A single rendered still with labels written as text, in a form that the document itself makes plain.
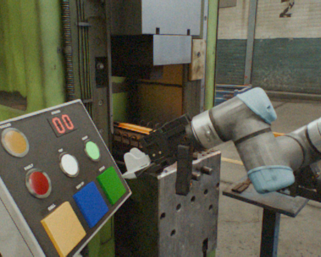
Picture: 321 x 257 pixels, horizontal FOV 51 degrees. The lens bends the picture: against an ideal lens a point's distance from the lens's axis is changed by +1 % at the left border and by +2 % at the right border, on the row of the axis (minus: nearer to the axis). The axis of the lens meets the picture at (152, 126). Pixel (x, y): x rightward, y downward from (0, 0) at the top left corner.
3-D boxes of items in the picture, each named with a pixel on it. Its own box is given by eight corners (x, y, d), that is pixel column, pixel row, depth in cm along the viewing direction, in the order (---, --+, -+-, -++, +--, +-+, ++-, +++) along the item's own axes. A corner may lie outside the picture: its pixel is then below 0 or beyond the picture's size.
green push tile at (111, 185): (126, 190, 83) (113, 165, 82) (114, 204, 76) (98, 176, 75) (121, 193, 84) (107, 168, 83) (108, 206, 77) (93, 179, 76)
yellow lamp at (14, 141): (33, 152, 61) (30, 130, 60) (7, 159, 58) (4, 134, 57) (24, 148, 63) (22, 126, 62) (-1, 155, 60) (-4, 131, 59)
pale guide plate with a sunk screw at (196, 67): (203, 78, 148) (205, 39, 144) (191, 80, 142) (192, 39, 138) (200, 78, 150) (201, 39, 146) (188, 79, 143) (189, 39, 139)
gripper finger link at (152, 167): (138, 166, 76) (169, 152, 73) (142, 172, 76) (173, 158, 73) (130, 173, 72) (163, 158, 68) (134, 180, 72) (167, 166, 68)
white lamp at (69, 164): (83, 173, 71) (82, 153, 70) (64, 179, 67) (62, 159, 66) (74, 169, 73) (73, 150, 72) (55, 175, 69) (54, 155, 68)
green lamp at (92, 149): (104, 158, 80) (103, 141, 79) (88, 163, 77) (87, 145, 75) (96, 155, 82) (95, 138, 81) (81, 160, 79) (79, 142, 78)
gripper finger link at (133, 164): (113, 158, 78) (145, 143, 74) (125, 180, 78) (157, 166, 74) (107, 163, 75) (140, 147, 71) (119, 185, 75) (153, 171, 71)
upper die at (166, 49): (191, 62, 120) (191, 35, 118) (153, 65, 106) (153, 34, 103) (115, 59, 148) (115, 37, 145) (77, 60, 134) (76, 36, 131)
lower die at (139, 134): (188, 155, 128) (189, 134, 126) (153, 169, 114) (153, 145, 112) (117, 135, 156) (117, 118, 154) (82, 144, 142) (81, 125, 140)
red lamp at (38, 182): (55, 193, 61) (54, 171, 60) (31, 201, 58) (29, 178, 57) (46, 188, 63) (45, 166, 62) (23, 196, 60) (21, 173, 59)
